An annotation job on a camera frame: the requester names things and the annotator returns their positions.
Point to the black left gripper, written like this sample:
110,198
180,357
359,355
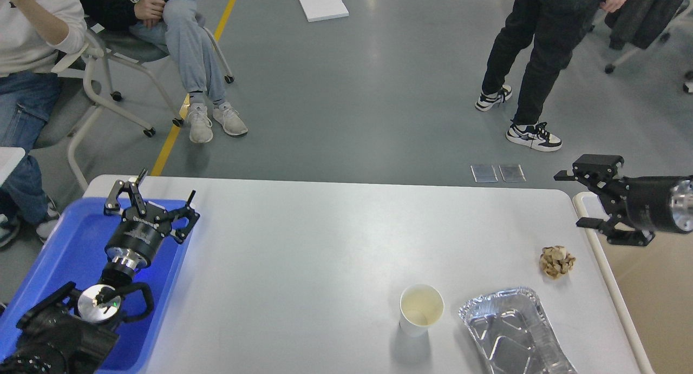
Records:
139,233

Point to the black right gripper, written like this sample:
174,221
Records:
652,203

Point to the white paper cup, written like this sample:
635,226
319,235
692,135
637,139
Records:
421,306

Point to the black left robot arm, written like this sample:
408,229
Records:
95,298

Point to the crumpled brown paper ball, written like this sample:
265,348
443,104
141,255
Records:
556,261

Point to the blue plastic tray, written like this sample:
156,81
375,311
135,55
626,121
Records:
75,253

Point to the beige plastic bin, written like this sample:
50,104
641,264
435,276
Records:
651,288

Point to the right floor socket plate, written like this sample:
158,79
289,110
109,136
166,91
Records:
512,173

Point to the floor socket plate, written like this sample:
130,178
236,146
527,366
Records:
484,173
512,173

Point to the left floor socket plate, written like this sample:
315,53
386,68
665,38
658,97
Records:
484,173

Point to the white office chair near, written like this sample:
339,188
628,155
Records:
79,105

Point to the white office chair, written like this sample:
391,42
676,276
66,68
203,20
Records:
79,105
122,47

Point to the white side table corner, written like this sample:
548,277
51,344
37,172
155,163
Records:
9,159

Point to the aluminium foil tray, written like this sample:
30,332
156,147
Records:
513,334

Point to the white office chair far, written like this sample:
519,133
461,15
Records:
122,47

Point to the standing person in black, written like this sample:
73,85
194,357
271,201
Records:
553,28

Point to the chair with dark jacket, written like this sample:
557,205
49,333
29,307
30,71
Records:
639,30

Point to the person in grey trousers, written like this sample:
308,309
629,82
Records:
175,27

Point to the person in white sweater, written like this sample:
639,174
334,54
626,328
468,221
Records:
34,32

